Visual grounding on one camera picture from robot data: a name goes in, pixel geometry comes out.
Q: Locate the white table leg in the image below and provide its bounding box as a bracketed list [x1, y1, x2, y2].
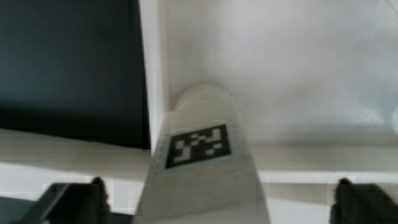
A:
[134, 84, 271, 224]

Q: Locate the white L-shaped obstacle fence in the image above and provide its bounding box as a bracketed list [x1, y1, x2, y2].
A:
[0, 129, 398, 224]

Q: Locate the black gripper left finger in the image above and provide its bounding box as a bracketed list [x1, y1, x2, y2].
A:
[20, 177, 111, 224]

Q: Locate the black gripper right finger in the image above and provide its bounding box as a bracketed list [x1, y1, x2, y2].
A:
[330, 178, 398, 224]

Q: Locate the white square tabletop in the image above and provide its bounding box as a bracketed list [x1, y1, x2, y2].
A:
[139, 0, 398, 183]

